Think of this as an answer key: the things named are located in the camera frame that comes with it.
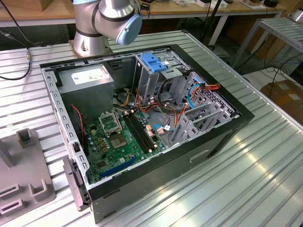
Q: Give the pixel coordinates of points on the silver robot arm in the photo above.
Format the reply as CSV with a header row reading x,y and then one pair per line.
x,y
106,14

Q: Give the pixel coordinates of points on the grey metal disk bay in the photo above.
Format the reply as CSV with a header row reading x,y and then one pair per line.
x,y
208,123

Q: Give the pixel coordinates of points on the black RAM slot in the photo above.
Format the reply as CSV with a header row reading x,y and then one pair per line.
x,y
142,132
139,133
145,130
136,134

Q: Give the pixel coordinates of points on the grey metal drive cage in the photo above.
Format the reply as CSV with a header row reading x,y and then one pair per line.
x,y
146,87

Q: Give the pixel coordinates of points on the CPU socket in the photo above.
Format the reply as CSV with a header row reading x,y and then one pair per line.
x,y
118,142

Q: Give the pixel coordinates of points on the green motherboard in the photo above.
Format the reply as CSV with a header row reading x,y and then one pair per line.
x,y
137,156

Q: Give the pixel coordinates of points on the blue plastic drive latch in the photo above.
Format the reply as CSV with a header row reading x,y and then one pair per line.
x,y
152,62

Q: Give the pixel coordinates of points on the long blue expansion slot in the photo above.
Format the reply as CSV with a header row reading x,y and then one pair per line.
x,y
118,168

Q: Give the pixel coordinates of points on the black PC case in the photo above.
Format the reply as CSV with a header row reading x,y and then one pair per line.
x,y
165,179

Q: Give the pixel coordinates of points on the grey power supply unit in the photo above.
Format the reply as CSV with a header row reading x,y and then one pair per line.
x,y
85,94

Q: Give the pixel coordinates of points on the black square chipset chip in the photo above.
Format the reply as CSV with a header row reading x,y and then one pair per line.
x,y
101,164

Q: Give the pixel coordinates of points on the grey black case latch flap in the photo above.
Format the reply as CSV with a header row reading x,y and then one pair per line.
x,y
75,189

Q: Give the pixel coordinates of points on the white desk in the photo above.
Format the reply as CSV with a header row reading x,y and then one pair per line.
x,y
260,78

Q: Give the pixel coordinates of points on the large brown cardboard box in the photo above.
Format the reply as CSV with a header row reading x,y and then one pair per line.
x,y
239,30

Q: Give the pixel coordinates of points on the cardboard box white label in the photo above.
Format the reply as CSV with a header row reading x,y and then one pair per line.
x,y
284,99

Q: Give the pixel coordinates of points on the long wooden desk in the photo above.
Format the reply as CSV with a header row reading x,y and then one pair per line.
x,y
236,10

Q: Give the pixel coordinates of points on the grey parts rack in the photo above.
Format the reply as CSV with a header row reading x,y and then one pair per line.
x,y
26,165

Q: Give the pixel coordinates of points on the slatted metal table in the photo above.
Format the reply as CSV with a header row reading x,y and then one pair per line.
x,y
284,30

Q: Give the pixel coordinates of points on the small black box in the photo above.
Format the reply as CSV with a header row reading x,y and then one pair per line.
x,y
271,2

